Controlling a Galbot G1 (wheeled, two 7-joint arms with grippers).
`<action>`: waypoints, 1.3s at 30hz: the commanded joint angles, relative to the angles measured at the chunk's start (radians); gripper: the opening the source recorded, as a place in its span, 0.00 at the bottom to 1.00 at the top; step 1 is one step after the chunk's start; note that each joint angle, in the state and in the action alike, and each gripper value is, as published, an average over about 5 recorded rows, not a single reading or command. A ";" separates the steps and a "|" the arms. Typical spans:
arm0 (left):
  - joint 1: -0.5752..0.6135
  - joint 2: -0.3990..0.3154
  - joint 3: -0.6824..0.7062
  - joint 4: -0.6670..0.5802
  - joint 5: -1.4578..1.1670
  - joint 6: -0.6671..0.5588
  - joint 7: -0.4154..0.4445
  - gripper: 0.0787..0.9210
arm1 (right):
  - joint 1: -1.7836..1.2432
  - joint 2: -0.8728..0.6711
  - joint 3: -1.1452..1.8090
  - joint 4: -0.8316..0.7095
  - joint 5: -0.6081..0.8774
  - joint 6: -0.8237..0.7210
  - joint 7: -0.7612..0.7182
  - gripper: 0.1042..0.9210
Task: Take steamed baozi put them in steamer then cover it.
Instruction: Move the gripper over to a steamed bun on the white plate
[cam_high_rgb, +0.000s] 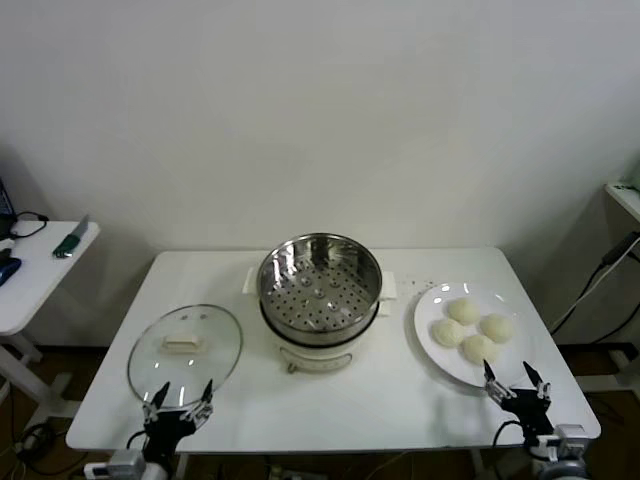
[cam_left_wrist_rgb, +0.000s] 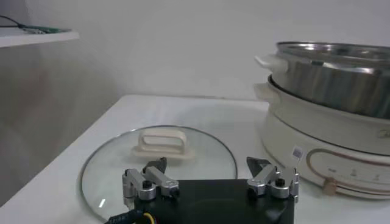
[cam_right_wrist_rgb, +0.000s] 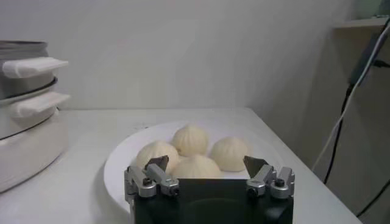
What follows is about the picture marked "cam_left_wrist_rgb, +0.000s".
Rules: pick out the stainless steel steamer basket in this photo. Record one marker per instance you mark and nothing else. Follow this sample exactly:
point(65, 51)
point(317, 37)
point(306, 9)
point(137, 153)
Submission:
point(335, 82)

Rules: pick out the round glass pot lid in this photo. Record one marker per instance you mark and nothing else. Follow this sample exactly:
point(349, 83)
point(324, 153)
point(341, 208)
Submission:
point(106, 170)

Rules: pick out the cream electric cooking pot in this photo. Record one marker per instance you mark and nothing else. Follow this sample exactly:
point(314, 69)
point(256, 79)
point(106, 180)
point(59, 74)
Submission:
point(304, 134)

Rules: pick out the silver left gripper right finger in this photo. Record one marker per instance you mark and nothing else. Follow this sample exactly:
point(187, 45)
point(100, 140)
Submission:
point(281, 185)

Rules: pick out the white side table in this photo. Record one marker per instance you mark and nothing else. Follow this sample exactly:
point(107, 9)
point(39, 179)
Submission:
point(36, 38)

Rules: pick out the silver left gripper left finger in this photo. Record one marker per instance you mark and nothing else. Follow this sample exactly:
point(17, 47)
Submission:
point(137, 184)

